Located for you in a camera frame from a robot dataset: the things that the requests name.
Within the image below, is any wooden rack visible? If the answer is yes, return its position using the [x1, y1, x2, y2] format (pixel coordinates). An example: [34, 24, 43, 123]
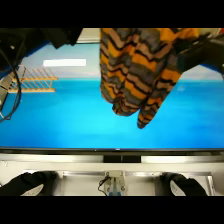
[6, 65, 60, 94]

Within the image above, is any silver frame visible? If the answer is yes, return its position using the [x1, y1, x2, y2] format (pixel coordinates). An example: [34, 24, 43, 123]
[0, 152, 224, 197]

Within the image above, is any orange grey striped shirt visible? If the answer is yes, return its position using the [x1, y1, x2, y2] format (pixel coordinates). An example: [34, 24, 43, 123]
[99, 28, 202, 130]

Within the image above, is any black cable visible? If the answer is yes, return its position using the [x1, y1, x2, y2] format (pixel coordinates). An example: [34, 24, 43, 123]
[97, 176, 113, 197]
[0, 46, 24, 123]

